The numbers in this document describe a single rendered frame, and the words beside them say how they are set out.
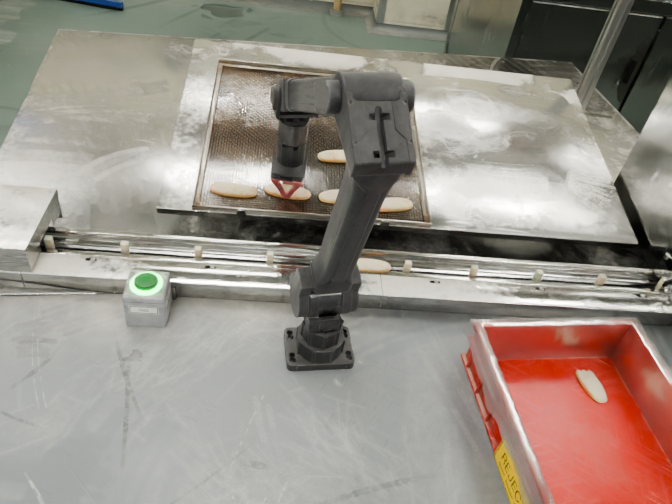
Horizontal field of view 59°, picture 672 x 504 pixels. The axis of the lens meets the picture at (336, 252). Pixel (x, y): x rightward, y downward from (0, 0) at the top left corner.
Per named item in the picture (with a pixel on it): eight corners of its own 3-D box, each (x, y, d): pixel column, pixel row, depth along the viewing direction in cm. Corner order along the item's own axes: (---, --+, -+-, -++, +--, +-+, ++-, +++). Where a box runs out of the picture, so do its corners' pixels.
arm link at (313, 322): (307, 339, 100) (337, 336, 101) (313, 298, 93) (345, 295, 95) (296, 300, 106) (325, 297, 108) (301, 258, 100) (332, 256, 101)
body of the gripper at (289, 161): (269, 179, 117) (271, 151, 112) (278, 144, 124) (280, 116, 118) (302, 184, 118) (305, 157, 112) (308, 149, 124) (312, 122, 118)
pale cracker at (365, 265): (342, 271, 119) (343, 267, 118) (341, 258, 121) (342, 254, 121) (391, 274, 120) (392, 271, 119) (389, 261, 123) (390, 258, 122)
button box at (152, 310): (124, 339, 108) (117, 297, 100) (133, 306, 113) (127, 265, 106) (170, 341, 109) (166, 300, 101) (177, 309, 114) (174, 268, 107)
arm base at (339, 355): (286, 371, 103) (354, 368, 105) (290, 342, 97) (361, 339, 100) (283, 332, 109) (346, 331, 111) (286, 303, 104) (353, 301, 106)
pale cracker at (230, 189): (208, 194, 124) (208, 190, 123) (211, 181, 126) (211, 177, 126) (256, 200, 125) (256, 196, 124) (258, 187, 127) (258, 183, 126)
